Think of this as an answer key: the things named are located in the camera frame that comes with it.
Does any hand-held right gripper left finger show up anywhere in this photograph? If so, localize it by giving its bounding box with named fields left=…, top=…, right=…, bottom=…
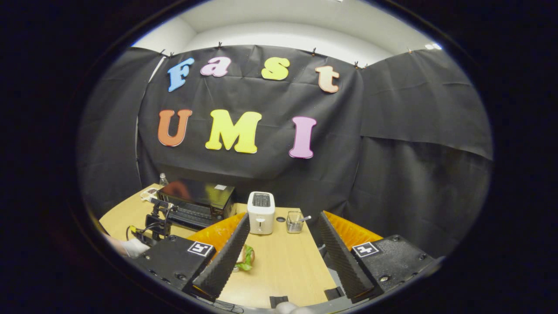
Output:
left=130, top=212, right=251, bottom=303

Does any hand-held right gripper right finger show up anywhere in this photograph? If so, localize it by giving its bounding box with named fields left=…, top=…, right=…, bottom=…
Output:
left=317, top=211, right=439, bottom=304

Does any sandwich with lettuce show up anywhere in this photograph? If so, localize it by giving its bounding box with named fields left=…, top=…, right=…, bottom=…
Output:
left=234, top=244, right=256, bottom=272

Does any black electric oven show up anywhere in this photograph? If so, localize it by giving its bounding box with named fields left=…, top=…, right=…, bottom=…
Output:
left=156, top=178, right=236, bottom=231

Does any white toaster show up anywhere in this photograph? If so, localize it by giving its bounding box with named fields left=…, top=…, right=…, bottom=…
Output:
left=247, top=191, right=276, bottom=235

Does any clear glass cup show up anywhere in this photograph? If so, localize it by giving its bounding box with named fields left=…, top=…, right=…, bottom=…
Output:
left=286, top=211, right=304, bottom=234

